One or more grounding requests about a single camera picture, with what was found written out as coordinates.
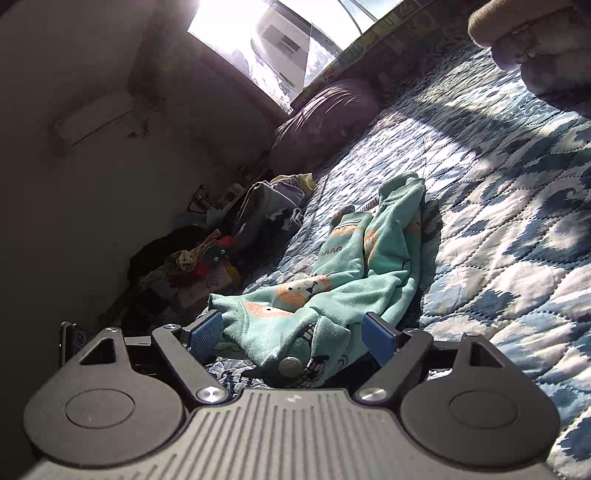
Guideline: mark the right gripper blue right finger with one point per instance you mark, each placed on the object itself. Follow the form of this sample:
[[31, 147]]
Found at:
[[401, 356]]

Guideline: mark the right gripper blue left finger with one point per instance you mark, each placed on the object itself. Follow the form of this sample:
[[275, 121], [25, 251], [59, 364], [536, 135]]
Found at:
[[184, 351]]

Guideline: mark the teal printed fleece garment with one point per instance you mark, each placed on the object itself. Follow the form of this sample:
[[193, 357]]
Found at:
[[301, 333]]

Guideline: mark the blue white patterned quilt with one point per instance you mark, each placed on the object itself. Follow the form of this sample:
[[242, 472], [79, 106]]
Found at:
[[506, 225]]

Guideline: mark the clutter pile beside bed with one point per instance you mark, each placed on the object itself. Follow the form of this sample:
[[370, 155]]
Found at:
[[176, 260]]

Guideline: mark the purple folded duvet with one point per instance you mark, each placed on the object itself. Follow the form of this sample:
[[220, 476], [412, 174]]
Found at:
[[322, 127]]

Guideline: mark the colourful alphabet foam mat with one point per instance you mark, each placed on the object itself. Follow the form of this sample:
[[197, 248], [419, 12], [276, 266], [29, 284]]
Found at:
[[403, 46]]

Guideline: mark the grey folded garment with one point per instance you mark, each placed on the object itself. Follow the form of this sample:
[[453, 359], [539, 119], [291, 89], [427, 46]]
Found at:
[[562, 81]]

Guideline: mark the tan folded towel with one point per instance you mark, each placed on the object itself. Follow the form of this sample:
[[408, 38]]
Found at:
[[498, 18]]

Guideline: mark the lilac folded garment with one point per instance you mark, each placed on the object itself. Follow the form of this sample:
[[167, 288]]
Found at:
[[561, 32]]

